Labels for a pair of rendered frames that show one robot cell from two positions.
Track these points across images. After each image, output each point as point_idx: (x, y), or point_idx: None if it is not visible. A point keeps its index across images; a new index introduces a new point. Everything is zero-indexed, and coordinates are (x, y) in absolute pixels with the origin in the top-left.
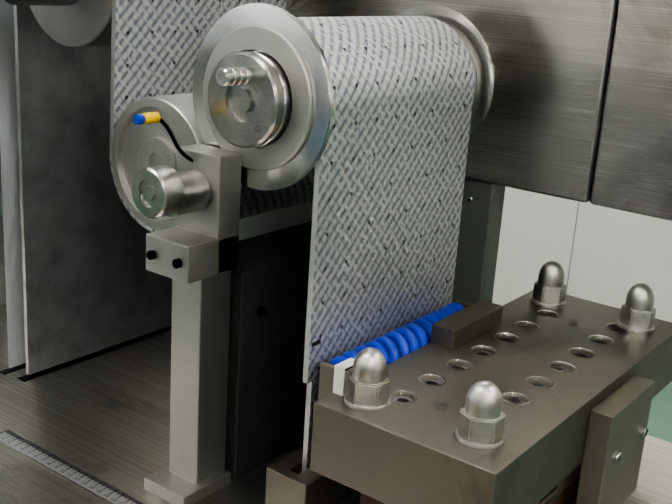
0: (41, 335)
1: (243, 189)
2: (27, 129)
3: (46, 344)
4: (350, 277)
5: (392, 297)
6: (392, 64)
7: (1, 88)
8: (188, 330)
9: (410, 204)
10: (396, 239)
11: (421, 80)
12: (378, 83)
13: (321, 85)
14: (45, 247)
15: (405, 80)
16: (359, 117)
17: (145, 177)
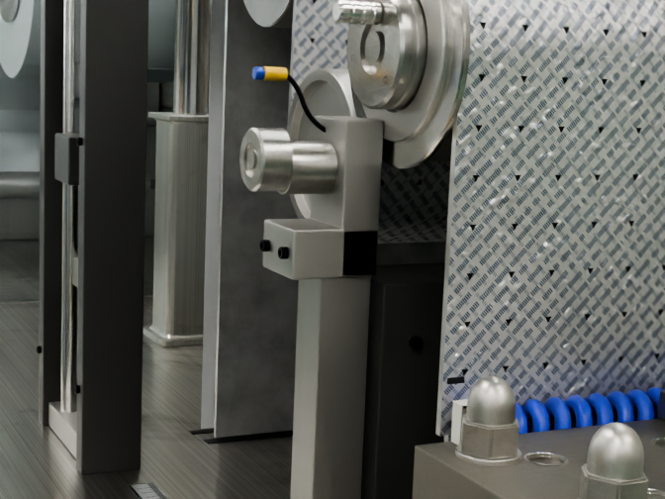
0: (236, 390)
1: (419, 187)
2: (233, 134)
3: (241, 403)
4: (521, 298)
5: (608, 348)
6: (600, 9)
7: (213, 87)
8: (308, 350)
9: (639, 215)
10: (613, 261)
11: (655, 37)
12: (568, 30)
13: (455, 17)
14: (247, 280)
15: (622, 33)
16: (530, 71)
17: (249, 139)
